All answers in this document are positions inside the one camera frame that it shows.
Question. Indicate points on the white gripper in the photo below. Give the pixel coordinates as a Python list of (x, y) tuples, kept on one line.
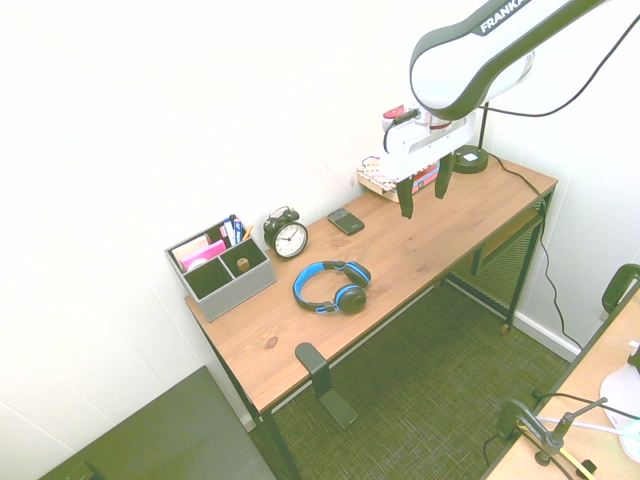
[(430, 145)]

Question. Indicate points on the blue and black headphones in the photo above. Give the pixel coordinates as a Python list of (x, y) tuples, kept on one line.
[(352, 300)]

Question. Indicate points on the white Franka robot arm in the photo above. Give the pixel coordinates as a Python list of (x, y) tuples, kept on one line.
[(450, 65)]

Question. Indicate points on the black metal headphone hanger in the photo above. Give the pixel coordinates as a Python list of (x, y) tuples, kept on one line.
[(320, 380)]

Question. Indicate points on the blue book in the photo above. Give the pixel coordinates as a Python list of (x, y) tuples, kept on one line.
[(422, 185)]

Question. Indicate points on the red book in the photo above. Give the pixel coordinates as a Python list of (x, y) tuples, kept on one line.
[(428, 173)]

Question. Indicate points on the striped fabric pouch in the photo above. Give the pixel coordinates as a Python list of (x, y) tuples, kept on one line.
[(372, 180)]

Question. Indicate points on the black desk lamp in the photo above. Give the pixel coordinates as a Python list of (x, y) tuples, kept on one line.
[(470, 162)]

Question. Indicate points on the black smartphone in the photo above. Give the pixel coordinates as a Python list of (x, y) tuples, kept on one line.
[(346, 222)]

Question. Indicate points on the black twin-bell alarm clock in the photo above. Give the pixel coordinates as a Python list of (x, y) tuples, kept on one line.
[(290, 239)]

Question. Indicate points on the orange pencil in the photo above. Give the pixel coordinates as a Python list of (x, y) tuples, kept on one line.
[(249, 232)]

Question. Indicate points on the blue white marker pen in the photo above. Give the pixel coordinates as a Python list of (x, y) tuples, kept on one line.
[(232, 227), (239, 230)]

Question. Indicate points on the small wooden knob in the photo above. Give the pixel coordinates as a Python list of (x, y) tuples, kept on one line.
[(243, 264)]

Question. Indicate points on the black table clamp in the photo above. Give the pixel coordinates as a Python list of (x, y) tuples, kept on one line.
[(612, 290)]

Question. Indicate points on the grey fabric desk organizer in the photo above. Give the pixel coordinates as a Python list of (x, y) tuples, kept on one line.
[(235, 295)]

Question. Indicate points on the pink sticky notes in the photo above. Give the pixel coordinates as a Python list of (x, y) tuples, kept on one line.
[(200, 256)]

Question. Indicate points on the cream notepad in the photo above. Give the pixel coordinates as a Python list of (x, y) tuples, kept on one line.
[(192, 245)]

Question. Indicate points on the light wooden robot table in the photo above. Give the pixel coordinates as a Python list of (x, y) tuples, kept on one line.
[(590, 370)]

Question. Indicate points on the teal object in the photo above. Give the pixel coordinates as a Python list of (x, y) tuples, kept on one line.
[(631, 435)]

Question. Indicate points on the black side table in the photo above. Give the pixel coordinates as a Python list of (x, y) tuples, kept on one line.
[(165, 435)]

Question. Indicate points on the wooden desk with black frame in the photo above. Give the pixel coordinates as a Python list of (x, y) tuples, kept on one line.
[(400, 250)]

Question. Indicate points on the red white wrist camera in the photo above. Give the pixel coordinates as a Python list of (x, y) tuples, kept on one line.
[(392, 116)]

